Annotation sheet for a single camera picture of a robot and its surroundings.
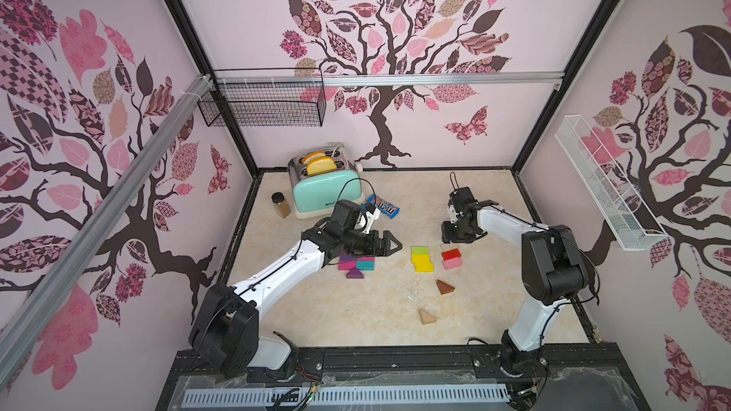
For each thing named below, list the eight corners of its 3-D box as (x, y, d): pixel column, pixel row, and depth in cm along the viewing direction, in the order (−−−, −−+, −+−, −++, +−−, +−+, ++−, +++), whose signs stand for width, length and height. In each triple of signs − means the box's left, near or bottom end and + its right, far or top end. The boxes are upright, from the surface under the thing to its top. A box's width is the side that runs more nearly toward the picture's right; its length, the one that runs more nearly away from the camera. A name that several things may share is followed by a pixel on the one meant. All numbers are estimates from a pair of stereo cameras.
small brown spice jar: (275, 210, 108) (268, 196, 101) (284, 204, 110) (278, 189, 103) (283, 219, 105) (277, 205, 99) (293, 212, 107) (288, 198, 101)
